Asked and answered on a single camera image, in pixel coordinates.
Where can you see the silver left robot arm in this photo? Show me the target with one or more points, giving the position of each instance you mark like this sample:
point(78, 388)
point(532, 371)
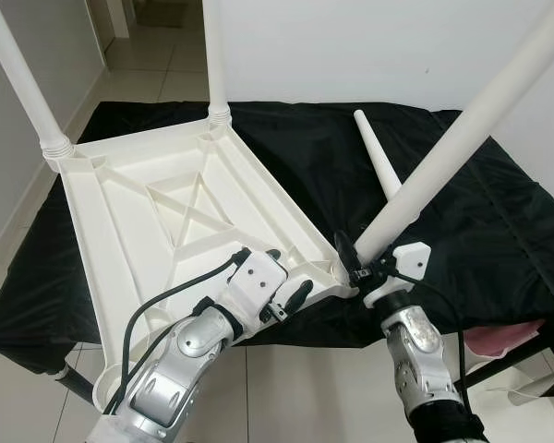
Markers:
point(180, 360)

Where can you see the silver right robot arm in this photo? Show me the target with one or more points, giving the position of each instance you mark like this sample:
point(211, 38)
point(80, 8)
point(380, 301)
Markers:
point(420, 360)

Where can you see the pink cushion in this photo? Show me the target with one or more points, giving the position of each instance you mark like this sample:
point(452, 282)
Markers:
point(503, 340)

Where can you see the white round plastic base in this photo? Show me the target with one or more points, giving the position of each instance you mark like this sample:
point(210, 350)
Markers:
point(535, 415)

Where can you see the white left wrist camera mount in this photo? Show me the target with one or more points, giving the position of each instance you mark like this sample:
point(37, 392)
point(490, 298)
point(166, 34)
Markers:
point(257, 275)

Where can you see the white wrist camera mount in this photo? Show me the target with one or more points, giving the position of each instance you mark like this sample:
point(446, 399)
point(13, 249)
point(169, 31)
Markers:
point(257, 275)
point(411, 258)

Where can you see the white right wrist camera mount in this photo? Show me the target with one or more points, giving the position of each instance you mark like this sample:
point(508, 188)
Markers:
point(411, 258)

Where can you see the white door frame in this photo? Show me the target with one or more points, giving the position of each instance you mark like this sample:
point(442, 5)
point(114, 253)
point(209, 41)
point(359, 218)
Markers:
point(120, 14)

